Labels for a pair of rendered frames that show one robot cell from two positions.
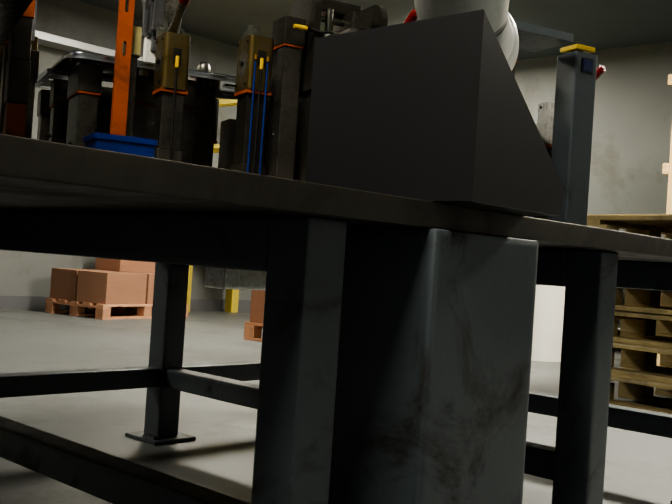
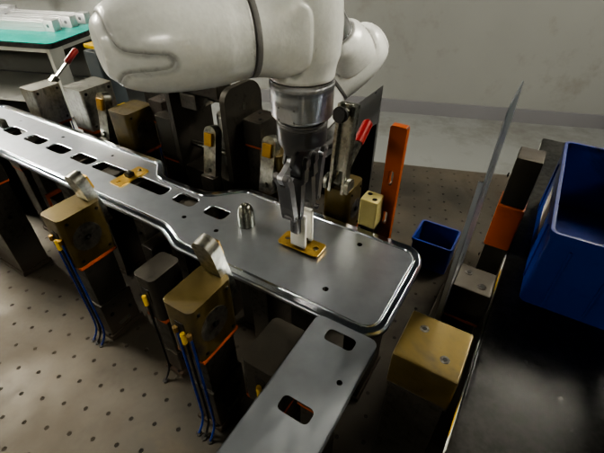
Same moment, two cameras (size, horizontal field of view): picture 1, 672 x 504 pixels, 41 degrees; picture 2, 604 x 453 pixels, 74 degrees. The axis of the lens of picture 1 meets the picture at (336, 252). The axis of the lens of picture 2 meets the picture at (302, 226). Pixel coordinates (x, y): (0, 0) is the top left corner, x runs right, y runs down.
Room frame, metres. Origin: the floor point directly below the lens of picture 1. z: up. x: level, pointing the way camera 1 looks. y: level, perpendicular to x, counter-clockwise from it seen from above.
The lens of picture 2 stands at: (2.31, 0.92, 1.48)
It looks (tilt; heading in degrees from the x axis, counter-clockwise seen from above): 38 degrees down; 239
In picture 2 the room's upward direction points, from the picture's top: straight up
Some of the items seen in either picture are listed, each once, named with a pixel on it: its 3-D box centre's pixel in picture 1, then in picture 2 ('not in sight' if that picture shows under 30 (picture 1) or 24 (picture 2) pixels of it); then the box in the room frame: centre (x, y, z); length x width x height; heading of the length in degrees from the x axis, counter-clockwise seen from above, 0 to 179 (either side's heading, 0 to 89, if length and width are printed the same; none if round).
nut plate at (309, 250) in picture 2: not in sight; (301, 241); (2.03, 0.45, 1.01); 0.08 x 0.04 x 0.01; 118
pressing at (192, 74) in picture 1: (337, 105); (121, 177); (2.26, 0.02, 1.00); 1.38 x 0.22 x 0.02; 118
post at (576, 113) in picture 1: (571, 145); (119, 116); (2.17, -0.55, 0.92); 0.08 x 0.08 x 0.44; 28
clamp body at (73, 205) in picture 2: not in sight; (93, 276); (2.38, 0.18, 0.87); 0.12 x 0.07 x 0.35; 28
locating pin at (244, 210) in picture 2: (203, 74); (245, 217); (2.08, 0.34, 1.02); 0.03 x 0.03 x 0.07
